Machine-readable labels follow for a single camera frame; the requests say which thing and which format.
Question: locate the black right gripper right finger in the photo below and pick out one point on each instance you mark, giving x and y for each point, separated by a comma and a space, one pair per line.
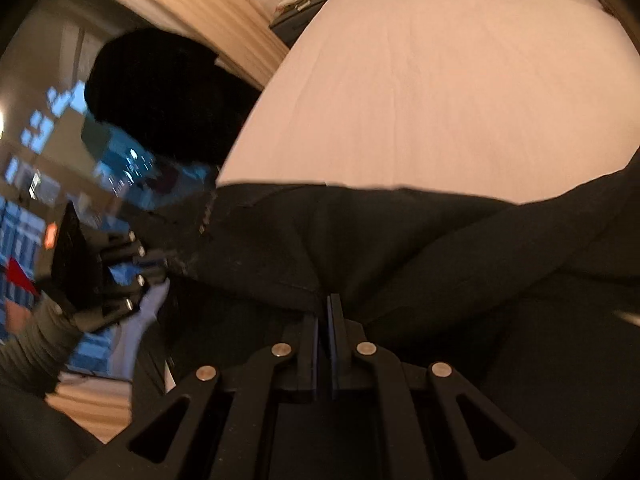
437, 425

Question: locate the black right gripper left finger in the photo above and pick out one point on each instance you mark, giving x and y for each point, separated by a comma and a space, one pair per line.
253, 421

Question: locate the black denim pants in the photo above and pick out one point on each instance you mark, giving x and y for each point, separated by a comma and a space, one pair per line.
531, 303

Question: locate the grey left sleeve forearm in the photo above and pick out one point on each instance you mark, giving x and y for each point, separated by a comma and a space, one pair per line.
32, 361

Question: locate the large night window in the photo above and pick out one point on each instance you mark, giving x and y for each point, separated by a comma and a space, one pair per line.
157, 117

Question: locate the beige curtain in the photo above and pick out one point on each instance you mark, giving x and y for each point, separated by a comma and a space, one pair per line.
238, 30

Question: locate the white bed sheet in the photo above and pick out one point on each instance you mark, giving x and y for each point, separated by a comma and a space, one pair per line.
518, 100

